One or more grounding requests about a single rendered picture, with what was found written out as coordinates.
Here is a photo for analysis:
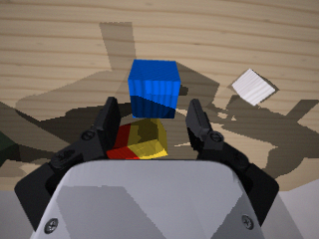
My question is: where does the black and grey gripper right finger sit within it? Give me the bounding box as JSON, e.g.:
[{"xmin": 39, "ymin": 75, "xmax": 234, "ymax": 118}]
[{"xmin": 185, "ymin": 99, "xmax": 279, "ymax": 228}]

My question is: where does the blue cube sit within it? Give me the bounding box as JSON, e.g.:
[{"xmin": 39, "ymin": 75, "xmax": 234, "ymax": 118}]
[{"xmin": 128, "ymin": 60, "xmax": 180, "ymax": 119}]

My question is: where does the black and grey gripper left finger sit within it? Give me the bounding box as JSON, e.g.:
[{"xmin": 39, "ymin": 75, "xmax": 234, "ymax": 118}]
[{"xmin": 14, "ymin": 97, "xmax": 121, "ymax": 232}]

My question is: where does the light wooden cube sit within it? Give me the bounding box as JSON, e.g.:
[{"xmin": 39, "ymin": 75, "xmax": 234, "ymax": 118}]
[{"xmin": 232, "ymin": 69, "xmax": 275, "ymax": 106}]

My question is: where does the yellow cube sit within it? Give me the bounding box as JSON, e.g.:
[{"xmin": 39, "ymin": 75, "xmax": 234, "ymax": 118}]
[{"xmin": 128, "ymin": 119, "xmax": 167, "ymax": 159}]

